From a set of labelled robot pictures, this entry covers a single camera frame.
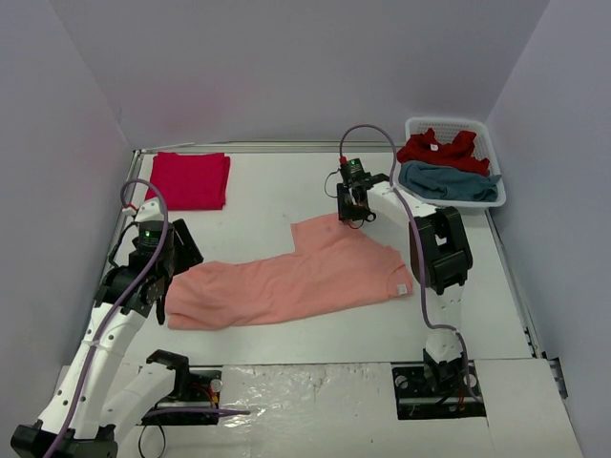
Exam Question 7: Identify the salmon pink t-shirt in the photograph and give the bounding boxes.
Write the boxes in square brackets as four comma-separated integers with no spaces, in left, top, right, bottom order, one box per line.
[166,215,413,330]

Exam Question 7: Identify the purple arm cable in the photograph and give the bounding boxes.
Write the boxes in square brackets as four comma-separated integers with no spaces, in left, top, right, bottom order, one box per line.
[45,177,251,458]
[338,124,482,400]

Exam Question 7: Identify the dark red t-shirt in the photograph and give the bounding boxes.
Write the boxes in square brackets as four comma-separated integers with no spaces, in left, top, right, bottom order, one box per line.
[397,128,490,177]

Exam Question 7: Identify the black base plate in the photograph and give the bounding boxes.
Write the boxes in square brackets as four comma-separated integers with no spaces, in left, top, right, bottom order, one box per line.
[139,366,222,427]
[391,362,487,421]

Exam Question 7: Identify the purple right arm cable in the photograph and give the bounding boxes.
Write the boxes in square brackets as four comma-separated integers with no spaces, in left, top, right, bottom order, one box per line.
[338,124,482,400]

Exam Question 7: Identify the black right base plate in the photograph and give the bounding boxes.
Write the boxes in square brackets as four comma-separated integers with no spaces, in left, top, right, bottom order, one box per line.
[391,362,487,421]

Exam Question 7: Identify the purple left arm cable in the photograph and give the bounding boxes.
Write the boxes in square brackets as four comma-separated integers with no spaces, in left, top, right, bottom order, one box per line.
[45,177,251,458]

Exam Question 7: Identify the blue-grey t-shirt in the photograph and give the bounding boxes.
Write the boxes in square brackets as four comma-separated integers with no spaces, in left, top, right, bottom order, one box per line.
[398,160,500,202]

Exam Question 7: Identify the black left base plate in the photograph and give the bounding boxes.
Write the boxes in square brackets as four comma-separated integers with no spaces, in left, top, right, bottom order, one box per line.
[139,366,222,427]

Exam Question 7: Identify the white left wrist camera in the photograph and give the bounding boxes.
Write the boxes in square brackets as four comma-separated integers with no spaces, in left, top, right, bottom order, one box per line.
[121,200,164,223]

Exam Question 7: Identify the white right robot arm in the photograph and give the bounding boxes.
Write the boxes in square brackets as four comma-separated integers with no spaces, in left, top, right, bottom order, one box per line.
[336,157,473,394]

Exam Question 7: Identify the folded red t-shirt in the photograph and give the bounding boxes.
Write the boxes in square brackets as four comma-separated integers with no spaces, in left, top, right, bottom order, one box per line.
[149,152,231,211]

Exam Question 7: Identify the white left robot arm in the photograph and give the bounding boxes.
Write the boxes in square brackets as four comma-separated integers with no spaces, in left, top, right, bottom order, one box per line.
[11,219,203,457]

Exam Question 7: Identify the white plastic laundry basket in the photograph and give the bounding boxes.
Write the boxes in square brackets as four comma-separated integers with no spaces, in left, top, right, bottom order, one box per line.
[398,116,506,208]

